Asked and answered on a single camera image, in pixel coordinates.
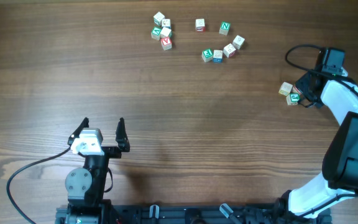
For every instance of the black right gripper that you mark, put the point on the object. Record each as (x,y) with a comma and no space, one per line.
(304,79)

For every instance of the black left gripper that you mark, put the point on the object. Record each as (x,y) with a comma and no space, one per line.
(109,150)

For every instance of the green J letter block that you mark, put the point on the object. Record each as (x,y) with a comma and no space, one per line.
(292,99)

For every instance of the yellow side picture block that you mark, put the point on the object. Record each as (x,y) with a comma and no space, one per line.
(285,89)

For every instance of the yellow edged picture block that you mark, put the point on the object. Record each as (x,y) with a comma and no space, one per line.
(238,42)

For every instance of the red letter wooden block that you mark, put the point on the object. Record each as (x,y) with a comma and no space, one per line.
(296,90)

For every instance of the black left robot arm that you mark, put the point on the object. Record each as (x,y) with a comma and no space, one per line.
(86,185)

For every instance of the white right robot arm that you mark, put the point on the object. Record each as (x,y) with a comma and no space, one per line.
(338,180)

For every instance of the snail picture blue block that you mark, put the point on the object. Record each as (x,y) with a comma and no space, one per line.
(218,56)

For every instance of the green N letter block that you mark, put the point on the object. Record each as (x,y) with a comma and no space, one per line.
(224,28)

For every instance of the green E letter block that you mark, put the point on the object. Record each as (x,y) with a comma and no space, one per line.
(207,55)

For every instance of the red V letter block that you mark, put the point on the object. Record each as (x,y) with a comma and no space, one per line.
(166,43)

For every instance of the green A letter block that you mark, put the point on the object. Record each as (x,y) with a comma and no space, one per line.
(155,33)

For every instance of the green Z side block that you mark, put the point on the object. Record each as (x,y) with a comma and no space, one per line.
(165,32)

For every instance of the block with blue side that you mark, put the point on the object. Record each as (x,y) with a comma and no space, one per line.
(166,23)

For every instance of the plain top far-left block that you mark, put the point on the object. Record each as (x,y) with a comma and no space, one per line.
(158,17)

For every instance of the block with red side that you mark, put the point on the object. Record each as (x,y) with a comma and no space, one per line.
(200,25)

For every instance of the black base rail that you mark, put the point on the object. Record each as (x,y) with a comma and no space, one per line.
(256,213)

